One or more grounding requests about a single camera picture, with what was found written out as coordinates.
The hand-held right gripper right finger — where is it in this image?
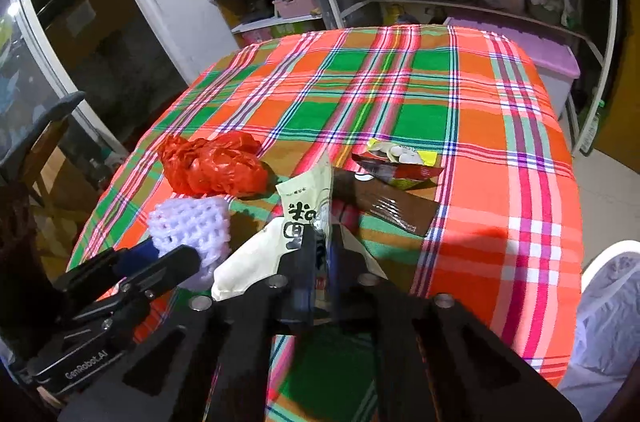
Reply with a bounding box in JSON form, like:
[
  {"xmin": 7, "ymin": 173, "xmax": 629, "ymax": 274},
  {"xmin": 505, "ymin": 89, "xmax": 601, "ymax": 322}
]
[{"xmin": 327, "ymin": 226, "xmax": 583, "ymax": 422}]

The beige paper food package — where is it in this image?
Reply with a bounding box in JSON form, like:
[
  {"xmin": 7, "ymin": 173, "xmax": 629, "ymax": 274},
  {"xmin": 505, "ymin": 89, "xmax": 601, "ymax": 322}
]
[{"xmin": 211, "ymin": 151, "xmax": 388, "ymax": 303}]

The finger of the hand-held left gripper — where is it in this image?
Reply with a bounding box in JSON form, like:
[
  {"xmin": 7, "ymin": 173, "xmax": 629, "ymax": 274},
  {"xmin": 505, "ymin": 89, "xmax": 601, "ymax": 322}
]
[
  {"xmin": 115, "ymin": 245, "xmax": 202, "ymax": 303},
  {"xmin": 52, "ymin": 242, "xmax": 162, "ymax": 294}
]

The plaid orange green tablecloth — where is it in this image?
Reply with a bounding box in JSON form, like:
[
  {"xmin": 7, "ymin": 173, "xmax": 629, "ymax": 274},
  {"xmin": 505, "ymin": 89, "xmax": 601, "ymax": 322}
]
[{"xmin": 65, "ymin": 25, "xmax": 583, "ymax": 422}]

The pink plastic basket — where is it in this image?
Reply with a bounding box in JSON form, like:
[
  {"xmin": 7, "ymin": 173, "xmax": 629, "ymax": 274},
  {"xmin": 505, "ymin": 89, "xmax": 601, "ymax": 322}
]
[{"xmin": 272, "ymin": 0, "xmax": 321, "ymax": 19}]

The purple lid storage box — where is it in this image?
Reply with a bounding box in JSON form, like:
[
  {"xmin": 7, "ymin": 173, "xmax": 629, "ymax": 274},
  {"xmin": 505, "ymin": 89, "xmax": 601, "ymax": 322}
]
[{"xmin": 445, "ymin": 16, "xmax": 581, "ymax": 120}]

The red green snack wrapper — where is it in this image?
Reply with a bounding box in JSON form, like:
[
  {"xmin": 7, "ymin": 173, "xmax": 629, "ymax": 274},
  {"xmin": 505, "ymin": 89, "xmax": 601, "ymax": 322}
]
[{"xmin": 351, "ymin": 138, "xmax": 445, "ymax": 190}]

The white round trash bin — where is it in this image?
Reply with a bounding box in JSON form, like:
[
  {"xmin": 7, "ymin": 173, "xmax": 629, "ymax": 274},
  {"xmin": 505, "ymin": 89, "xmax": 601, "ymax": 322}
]
[{"xmin": 577, "ymin": 239, "xmax": 640, "ymax": 303}]

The red plastic bag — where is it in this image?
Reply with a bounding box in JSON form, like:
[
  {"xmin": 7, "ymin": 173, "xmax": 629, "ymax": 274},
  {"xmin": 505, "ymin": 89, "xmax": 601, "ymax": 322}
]
[{"xmin": 156, "ymin": 132, "xmax": 268, "ymax": 197}]

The small white foam fruit net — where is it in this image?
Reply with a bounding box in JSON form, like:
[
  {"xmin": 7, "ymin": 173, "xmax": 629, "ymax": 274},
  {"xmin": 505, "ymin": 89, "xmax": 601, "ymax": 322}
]
[{"xmin": 149, "ymin": 196, "xmax": 232, "ymax": 290}]

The brown plastic wrapper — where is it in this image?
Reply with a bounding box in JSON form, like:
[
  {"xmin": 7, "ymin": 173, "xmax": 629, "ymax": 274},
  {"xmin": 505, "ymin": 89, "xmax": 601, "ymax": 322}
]
[{"xmin": 331, "ymin": 167, "xmax": 441, "ymax": 237}]

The glass door display cabinet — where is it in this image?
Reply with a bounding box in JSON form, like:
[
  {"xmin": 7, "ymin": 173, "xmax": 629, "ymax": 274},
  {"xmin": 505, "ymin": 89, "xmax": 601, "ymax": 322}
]
[{"xmin": 0, "ymin": 0, "xmax": 128, "ymax": 183}]

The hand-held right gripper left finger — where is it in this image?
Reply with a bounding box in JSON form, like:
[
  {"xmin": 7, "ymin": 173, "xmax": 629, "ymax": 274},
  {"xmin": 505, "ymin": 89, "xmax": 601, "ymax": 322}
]
[{"xmin": 57, "ymin": 229, "xmax": 328, "ymax": 422}]

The green plastic bottle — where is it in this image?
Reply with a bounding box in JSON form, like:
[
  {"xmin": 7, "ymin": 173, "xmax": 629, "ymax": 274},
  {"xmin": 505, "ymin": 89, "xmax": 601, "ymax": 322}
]
[{"xmin": 580, "ymin": 100, "xmax": 606, "ymax": 155}]

